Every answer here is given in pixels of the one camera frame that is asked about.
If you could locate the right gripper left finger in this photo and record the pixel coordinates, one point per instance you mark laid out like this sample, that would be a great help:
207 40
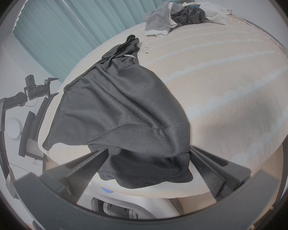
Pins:
74 176

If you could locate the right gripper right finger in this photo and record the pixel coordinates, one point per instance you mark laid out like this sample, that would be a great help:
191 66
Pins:
216 174

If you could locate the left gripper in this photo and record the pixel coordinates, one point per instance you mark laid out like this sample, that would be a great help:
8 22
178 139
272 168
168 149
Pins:
47 89

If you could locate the black T-shirt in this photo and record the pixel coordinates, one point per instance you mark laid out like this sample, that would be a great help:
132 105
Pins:
122 104

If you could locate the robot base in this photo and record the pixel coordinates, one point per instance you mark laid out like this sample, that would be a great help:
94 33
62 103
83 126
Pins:
146 207

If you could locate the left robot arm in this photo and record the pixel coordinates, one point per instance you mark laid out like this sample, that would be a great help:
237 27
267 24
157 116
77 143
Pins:
16 99

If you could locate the blue-green curtain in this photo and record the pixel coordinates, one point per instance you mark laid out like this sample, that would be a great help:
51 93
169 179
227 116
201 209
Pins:
115 11
55 35

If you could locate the bed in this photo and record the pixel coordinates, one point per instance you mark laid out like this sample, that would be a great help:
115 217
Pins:
218 80

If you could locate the grey garment with white hem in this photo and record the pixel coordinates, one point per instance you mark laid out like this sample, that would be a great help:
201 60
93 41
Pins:
158 19

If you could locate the black garment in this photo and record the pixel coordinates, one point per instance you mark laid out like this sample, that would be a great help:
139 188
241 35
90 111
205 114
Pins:
189 17

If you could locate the white printed pillow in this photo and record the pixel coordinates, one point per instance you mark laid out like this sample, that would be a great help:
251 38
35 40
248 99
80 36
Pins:
226 10

